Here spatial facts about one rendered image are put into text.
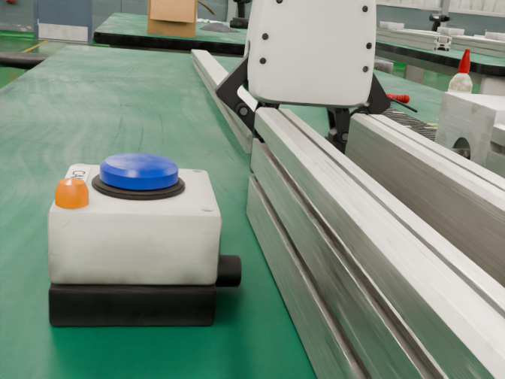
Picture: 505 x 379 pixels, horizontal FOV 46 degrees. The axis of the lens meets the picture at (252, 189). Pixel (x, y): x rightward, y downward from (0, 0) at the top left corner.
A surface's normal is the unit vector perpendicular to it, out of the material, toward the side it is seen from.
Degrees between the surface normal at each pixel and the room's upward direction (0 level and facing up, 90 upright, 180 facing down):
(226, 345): 0
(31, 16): 90
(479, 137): 90
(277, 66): 92
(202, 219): 68
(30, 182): 0
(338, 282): 90
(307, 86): 98
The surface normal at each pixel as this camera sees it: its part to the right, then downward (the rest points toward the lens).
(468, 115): -0.98, -0.04
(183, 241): 0.16, 0.31
